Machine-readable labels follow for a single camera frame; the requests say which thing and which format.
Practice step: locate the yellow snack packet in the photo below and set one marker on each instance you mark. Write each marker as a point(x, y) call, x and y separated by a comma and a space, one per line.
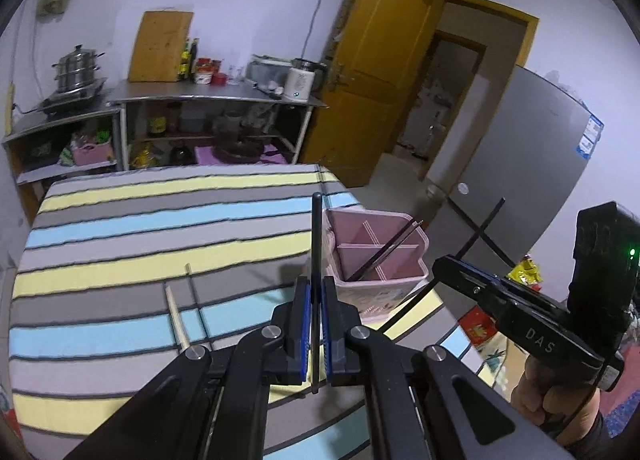
point(525, 271)

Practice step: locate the black lacquered chopstick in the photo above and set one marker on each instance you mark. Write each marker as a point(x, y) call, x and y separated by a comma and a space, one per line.
point(482, 227)
point(395, 249)
point(316, 240)
point(385, 247)

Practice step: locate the striped tablecloth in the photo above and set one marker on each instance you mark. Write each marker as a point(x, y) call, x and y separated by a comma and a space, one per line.
point(125, 240)

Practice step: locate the black wok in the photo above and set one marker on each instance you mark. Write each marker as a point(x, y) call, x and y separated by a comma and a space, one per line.
point(239, 148)

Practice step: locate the red lidded jar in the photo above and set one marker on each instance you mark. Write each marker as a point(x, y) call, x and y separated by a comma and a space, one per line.
point(202, 63)

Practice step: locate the black induction cooker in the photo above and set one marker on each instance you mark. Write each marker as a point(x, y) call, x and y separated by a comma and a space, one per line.
point(70, 99)

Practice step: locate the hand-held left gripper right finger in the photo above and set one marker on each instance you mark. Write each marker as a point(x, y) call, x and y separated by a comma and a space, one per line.
point(327, 330)

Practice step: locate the yellow wooden door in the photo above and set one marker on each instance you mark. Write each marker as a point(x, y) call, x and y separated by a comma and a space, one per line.
point(380, 64)

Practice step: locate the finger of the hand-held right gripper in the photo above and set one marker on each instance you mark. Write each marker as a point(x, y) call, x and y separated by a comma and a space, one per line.
point(492, 276)
point(465, 280)

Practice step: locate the yellowed power strip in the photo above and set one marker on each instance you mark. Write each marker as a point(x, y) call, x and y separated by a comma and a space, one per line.
point(9, 109)

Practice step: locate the dark sauce bottle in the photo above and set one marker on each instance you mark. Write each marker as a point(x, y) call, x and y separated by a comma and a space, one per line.
point(194, 57)

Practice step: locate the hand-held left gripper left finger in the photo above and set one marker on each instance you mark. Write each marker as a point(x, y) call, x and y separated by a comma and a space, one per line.
point(301, 330)

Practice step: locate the purple cloth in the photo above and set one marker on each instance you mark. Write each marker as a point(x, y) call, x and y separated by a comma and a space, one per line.
point(275, 154)

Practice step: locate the wooden cutting board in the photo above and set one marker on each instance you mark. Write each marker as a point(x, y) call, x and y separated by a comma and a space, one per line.
point(160, 47)

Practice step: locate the person's right hand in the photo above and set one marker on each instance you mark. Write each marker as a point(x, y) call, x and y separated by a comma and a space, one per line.
point(535, 390)

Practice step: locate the person's right forearm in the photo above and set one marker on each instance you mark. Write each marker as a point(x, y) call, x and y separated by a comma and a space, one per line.
point(595, 435)

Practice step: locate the yellow oil bottle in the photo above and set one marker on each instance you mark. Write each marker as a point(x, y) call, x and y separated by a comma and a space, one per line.
point(183, 62)

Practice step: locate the clear drinking glass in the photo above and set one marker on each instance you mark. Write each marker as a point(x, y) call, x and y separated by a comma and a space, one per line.
point(235, 74)

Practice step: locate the steel steamer pot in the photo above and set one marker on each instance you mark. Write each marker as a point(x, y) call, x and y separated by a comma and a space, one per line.
point(77, 69)

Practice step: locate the yellow label jar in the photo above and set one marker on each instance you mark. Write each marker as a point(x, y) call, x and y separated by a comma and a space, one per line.
point(157, 125)

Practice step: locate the white jar with red label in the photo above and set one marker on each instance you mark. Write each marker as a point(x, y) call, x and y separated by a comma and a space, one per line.
point(204, 76)

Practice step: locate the red printed box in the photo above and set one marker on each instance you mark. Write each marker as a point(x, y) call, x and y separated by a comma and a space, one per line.
point(477, 330)

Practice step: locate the dark chopstick on table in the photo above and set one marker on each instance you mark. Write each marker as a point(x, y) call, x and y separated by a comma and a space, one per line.
point(191, 282)

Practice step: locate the pink storage basket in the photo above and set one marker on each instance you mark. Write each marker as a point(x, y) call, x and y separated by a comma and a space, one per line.
point(92, 154)

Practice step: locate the grey refrigerator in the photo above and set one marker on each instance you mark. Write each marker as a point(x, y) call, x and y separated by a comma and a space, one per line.
point(525, 139)

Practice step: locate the tall metal counter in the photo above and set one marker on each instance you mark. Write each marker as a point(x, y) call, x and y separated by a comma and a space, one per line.
point(200, 92)

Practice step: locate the clear plastic food container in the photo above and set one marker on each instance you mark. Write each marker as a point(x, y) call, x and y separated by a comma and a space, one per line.
point(267, 70)

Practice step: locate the light wooden chopstick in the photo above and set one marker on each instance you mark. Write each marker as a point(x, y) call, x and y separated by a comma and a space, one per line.
point(176, 315)

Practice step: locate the pink utensil basket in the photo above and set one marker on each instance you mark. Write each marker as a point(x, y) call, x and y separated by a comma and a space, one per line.
point(380, 290)

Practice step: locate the white electric kettle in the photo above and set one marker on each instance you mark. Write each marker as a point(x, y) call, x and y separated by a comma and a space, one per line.
point(297, 84)

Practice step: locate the yellow door frame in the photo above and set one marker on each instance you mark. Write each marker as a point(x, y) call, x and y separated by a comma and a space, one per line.
point(530, 34)

